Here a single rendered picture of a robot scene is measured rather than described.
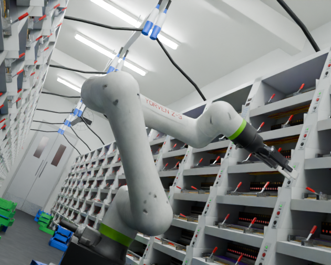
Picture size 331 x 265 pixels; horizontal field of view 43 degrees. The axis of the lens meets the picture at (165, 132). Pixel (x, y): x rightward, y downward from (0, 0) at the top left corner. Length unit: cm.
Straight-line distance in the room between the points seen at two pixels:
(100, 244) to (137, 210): 21
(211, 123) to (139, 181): 38
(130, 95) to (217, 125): 41
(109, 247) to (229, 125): 59
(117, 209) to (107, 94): 42
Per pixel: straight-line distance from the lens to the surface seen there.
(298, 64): 244
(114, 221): 146
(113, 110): 125
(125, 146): 127
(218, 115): 150
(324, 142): 202
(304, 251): 171
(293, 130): 213
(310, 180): 195
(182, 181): 316
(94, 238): 147
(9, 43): 160
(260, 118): 267
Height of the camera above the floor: 48
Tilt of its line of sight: 14 degrees up
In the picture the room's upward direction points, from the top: 24 degrees clockwise
